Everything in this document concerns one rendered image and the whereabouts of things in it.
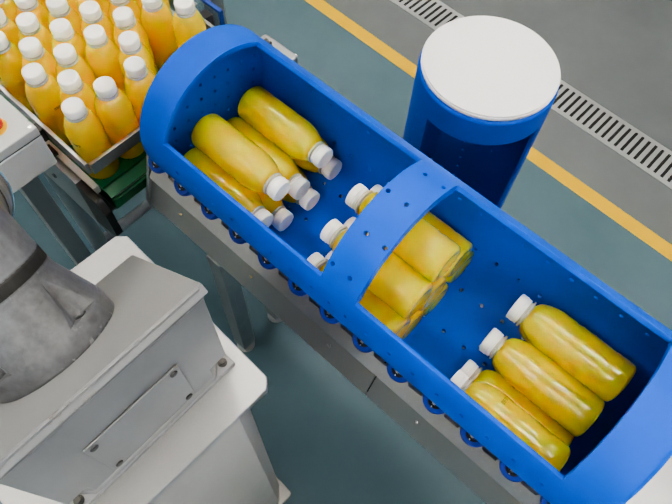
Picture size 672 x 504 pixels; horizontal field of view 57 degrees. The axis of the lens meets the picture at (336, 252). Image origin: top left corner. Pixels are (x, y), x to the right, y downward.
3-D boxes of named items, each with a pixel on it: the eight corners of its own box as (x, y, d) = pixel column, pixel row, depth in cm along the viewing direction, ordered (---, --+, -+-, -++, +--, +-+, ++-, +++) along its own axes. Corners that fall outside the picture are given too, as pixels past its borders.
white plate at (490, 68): (399, 31, 126) (399, 36, 127) (457, 133, 114) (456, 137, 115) (520, 2, 131) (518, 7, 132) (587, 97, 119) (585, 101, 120)
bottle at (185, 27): (214, 80, 137) (201, 19, 122) (183, 81, 136) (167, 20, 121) (214, 57, 140) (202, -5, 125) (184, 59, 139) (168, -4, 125)
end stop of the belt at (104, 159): (95, 174, 118) (90, 165, 115) (92, 172, 118) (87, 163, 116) (247, 63, 133) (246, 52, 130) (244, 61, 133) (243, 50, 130)
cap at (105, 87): (99, 101, 112) (96, 94, 110) (92, 87, 113) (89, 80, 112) (120, 94, 113) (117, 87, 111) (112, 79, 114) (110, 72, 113)
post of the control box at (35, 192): (138, 345, 201) (-1, 160, 113) (130, 337, 202) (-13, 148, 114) (148, 336, 203) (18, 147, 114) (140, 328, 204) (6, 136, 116)
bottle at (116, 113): (120, 165, 125) (94, 109, 110) (109, 141, 128) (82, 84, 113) (152, 152, 127) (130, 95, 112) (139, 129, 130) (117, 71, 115)
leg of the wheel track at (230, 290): (245, 356, 200) (219, 270, 145) (233, 344, 202) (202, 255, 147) (258, 343, 203) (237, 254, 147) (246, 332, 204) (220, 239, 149)
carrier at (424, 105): (366, 241, 205) (399, 317, 192) (396, 35, 127) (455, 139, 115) (444, 217, 210) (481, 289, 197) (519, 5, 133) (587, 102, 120)
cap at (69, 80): (85, 78, 114) (82, 71, 113) (76, 93, 112) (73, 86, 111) (65, 74, 114) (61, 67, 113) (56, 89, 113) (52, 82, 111)
